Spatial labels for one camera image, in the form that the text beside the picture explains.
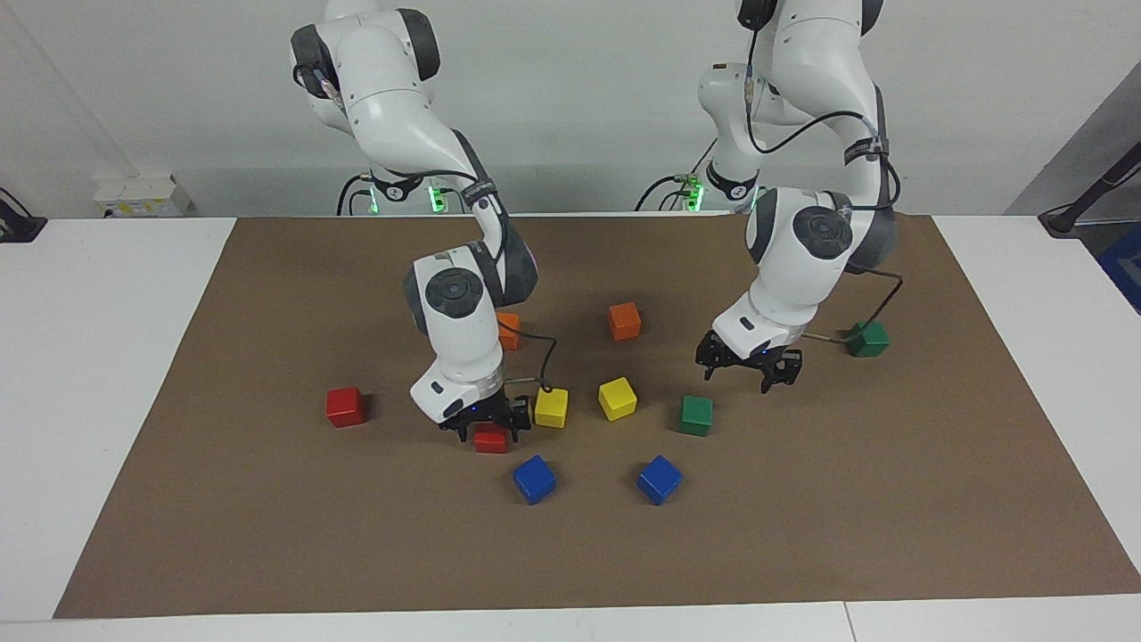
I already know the grey partition panel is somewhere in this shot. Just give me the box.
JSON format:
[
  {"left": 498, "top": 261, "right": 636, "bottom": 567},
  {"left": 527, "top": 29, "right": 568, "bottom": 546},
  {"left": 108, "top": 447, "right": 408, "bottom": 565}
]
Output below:
[{"left": 1006, "top": 62, "right": 1141, "bottom": 219}]

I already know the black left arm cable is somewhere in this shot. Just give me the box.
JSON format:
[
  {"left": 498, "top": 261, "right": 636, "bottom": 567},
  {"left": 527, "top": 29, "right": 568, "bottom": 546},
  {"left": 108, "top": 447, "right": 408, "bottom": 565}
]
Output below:
[{"left": 744, "top": 0, "right": 904, "bottom": 344}]

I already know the brown paper mat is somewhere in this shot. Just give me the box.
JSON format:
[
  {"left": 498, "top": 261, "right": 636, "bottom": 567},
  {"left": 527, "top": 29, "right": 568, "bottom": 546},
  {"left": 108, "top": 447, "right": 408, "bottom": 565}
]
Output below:
[{"left": 53, "top": 212, "right": 1141, "bottom": 619}]

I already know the blue crate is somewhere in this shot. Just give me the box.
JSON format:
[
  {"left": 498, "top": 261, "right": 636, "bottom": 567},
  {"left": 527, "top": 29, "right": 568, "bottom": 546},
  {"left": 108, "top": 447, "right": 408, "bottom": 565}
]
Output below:
[{"left": 1096, "top": 223, "right": 1141, "bottom": 315}]

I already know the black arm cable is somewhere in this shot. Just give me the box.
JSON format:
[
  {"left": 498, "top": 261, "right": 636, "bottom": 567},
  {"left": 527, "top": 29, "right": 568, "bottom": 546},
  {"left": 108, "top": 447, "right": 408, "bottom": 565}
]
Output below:
[
  {"left": 744, "top": 0, "right": 904, "bottom": 344},
  {"left": 379, "top": 168, "right": 560, "bottom": 393}
]

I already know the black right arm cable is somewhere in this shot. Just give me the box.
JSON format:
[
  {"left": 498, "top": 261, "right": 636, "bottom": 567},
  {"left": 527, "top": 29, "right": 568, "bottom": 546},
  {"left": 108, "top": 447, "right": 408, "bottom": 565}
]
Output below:
[{"left": 379, "top": 168, "right": 560, "bottom": 393}]

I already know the yellow wooden cube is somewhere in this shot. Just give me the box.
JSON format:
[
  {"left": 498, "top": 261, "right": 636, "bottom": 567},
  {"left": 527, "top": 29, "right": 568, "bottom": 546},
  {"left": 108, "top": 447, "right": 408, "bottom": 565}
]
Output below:
[
  {"left": 597, "top": 377, "right": 639, "bottom": 422},
  {"left": 533, "top": 386, "right": 570, "bottom": 429}
]

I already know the green wooden cube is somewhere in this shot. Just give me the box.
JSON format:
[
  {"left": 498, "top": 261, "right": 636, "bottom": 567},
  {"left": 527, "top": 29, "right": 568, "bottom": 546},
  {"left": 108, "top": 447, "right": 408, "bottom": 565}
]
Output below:
[
  {"left": 847, "top": 321, "right": 891, "bottom": 358},
  {"left": 677, "top": 395, "right": 714, "bottom": 438}
]

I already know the blue wooden cube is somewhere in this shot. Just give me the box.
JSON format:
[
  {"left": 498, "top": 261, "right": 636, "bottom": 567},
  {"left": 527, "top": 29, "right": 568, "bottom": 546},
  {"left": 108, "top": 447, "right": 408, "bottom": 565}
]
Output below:
[
  {"left": 513, "top": 455, "right": 557, "bottom": 506},
  {"left": 636, "top": 455, "right": 684, "bottom": 506}
]

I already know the black device with cable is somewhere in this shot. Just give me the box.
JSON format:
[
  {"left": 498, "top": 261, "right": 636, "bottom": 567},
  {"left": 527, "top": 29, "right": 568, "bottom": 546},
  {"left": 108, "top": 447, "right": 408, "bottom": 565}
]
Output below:
[{"left": 0, "top": 187, "right": 47, "bottom": 243}]

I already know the black stand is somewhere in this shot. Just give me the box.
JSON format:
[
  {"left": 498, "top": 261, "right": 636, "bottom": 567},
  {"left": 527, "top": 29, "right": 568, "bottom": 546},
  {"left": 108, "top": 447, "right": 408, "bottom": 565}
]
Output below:
[{"left": 1038, "top": 143, "right": 1141, "bottom": 237}]

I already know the black base cable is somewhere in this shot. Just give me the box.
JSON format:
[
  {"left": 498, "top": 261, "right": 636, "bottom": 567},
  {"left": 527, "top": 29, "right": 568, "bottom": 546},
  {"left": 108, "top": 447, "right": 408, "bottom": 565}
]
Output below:
[
  {"left": 635, "top": 138, "right": 718, "bottom": 212},
  {"left": 336, "top": 174, "right": 371, "bottom": 216}
]

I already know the white plastic box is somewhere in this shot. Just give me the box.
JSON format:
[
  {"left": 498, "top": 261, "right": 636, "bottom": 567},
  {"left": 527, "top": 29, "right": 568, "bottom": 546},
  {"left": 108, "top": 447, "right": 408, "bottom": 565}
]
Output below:
[{"left": 94, "top": 174, "right": 193, "bottom": 218}]

